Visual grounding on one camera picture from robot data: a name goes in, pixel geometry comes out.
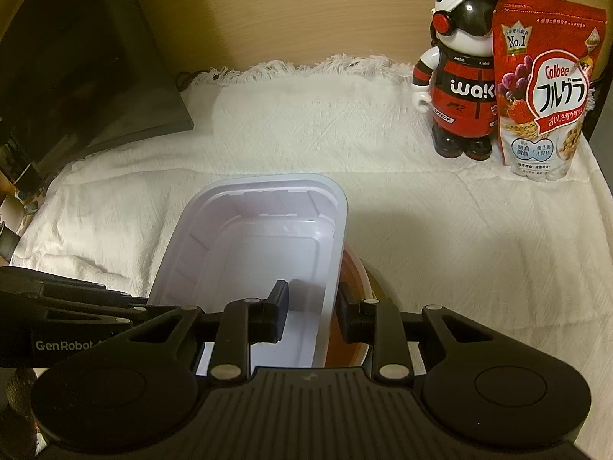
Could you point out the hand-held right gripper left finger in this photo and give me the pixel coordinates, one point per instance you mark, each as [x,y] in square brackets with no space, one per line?
[282,306]

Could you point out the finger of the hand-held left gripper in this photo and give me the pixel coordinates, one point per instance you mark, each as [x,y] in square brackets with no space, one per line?
[72,290]
[96,310]

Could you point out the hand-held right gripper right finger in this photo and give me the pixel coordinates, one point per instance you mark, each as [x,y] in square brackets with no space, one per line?
[344,309]

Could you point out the white plastic container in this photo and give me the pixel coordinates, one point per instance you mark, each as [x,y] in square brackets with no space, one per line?
[268,258]

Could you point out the white fringed cloth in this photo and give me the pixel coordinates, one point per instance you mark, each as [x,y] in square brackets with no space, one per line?
[311,120]

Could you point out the black monitor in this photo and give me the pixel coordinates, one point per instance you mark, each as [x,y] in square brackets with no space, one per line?
[72,57]

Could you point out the red and black bear figurine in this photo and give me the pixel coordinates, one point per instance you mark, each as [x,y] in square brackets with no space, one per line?
[459,91]

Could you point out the red cereal bag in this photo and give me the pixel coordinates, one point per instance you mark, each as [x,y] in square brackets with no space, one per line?
[541,105]

